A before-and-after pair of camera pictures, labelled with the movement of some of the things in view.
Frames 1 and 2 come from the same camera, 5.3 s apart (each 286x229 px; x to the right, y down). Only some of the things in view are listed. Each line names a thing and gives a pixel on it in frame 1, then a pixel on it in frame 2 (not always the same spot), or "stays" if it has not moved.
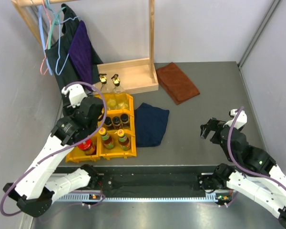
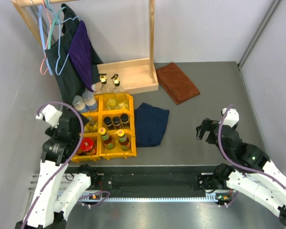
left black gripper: (71, 111) to (53, 130)
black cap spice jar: (125, 121) stays
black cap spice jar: (107, 123) stays
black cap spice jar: (116, 123) stays
